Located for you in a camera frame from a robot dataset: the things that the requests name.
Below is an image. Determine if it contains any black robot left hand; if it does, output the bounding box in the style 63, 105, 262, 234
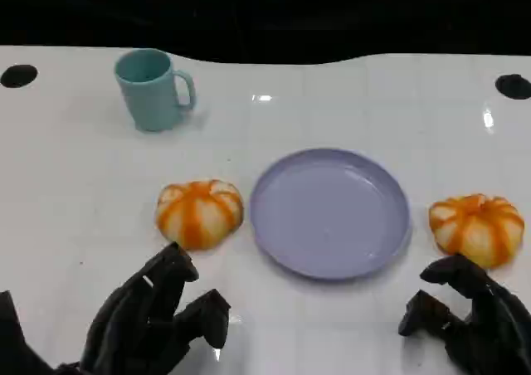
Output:
80, 241, 231, 375

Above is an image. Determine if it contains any orange and white bread roll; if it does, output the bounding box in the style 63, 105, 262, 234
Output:
428, 192, 526, 268
155, 178, 245, 251

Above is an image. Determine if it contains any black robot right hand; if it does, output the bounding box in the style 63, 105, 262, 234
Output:
397, 253, 531, 375

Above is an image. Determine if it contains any pale green mug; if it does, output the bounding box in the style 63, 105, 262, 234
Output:
114, 47, 197, 134

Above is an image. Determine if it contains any lilac plate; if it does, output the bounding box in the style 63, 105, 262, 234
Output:
248, 148, 412, 281

